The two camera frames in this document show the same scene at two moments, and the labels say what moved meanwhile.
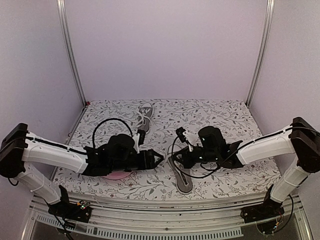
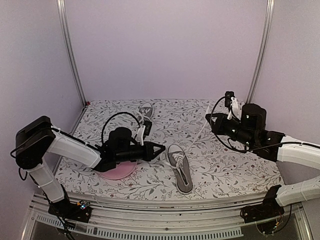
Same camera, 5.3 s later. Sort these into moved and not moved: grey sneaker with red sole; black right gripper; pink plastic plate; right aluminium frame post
Moved: black right gripper
Not moved: right aluminium frame post; pink plastic plate; grey sneaker with red sole
